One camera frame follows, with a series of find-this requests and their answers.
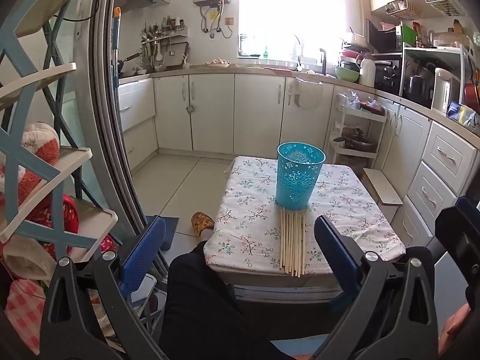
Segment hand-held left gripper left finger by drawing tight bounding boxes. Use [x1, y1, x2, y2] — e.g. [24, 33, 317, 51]
[39, 215, 167, 360]

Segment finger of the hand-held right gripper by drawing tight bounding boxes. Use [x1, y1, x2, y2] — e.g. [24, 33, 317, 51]
[435, 196, 480, 264]

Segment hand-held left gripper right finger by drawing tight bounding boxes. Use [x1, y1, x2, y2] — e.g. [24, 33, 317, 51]
[313, 214, 439, 360]

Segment bundle of wooden chopsticks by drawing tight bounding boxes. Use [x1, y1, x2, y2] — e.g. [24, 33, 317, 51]
[279, 208, 309, 277]

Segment teal perforated plastic basket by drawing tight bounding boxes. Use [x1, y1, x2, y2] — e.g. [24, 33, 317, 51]
[276, 142, 326, 211]

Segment dark blue dustpan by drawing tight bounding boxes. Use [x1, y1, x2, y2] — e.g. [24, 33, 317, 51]
[144, 215, 180, 251]

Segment yellow patterned slipper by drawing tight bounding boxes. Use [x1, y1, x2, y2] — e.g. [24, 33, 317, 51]
[191, 212, 215, 238]

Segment low table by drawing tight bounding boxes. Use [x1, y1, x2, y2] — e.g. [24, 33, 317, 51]
[221, 266, 342, 304]

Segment cream base cabinets with drawers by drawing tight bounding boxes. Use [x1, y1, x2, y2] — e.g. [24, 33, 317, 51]
[375, 94, 480, 248]

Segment person's leg in black trousers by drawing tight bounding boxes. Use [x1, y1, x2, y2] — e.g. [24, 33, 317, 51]
[159, 240, 301, 360]

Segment white step stool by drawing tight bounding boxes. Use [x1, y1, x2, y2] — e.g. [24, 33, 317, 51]
[363, 168, 404, 206]

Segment red dotted slipper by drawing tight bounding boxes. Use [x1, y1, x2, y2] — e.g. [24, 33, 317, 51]
[34, 194, 80, 234]

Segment floral white tablecloth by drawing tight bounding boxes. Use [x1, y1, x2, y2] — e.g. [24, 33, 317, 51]
[203, 156, 406, 275]

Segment white storage trolley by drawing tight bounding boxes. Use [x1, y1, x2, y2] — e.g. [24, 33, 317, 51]
[325, 99, 387, 173]

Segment pink checkered cloth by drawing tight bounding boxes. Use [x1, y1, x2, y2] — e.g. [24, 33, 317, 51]
[5, 279, 47, 346]

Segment white electric kettle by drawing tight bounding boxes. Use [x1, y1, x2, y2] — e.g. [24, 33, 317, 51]
[431, 67, 454, 112]

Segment red and white plush slipper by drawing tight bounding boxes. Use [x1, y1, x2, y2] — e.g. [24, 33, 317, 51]
[17, 122, 61, 211]

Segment white door-hung bag holder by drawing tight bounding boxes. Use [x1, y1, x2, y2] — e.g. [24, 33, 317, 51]
[289, 77, 324, 109]

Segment blue and white shelf rack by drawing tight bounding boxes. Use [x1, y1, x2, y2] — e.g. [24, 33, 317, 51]
[0, 0, 119, 256]

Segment black countertop appliance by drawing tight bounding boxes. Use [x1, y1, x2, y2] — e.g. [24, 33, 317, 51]
[375, 60, 404, 94]

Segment white countertop shelf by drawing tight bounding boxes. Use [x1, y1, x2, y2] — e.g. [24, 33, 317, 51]
[399, 47, 466, 109]

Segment green bowl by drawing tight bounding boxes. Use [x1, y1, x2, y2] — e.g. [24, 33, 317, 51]
[334, 66, 361, 83]

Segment black frying pan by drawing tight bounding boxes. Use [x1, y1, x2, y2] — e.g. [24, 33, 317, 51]
[118, 54, 143, 75]

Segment chrome sink faucet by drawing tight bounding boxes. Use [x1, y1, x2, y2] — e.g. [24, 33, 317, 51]
[293, 34, 304, 70]

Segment black microwave oven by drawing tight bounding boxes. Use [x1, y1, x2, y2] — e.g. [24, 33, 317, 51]
[365, 19, 404, 54]

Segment bright kitchen window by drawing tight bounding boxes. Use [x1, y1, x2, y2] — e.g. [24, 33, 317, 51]
[238, 0, 346, 59]

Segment grey sliding door frame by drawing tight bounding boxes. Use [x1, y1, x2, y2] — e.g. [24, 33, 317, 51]
[80, 0, 169, 271]

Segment blue mop handle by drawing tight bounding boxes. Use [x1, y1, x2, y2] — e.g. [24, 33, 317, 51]
[112, 7, 123, 87]

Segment wall utensil rack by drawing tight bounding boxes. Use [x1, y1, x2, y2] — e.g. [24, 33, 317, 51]
[140, 17, 188, 72]

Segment white wire hanging rack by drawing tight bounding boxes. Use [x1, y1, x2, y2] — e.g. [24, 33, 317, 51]
[386, 0, 469, 19]

